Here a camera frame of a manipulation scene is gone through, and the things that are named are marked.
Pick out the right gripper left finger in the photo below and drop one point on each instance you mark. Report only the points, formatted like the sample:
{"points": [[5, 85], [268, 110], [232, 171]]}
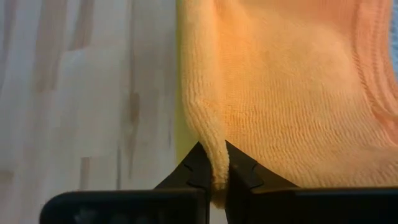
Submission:
{"points": [[192, 171]]}

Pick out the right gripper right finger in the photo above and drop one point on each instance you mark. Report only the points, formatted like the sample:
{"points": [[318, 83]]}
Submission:
{"points": [[248, 177]]}

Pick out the orange microfiber towel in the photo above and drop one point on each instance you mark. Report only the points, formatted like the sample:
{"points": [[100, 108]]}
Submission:
{"points": [[280, 93]]}

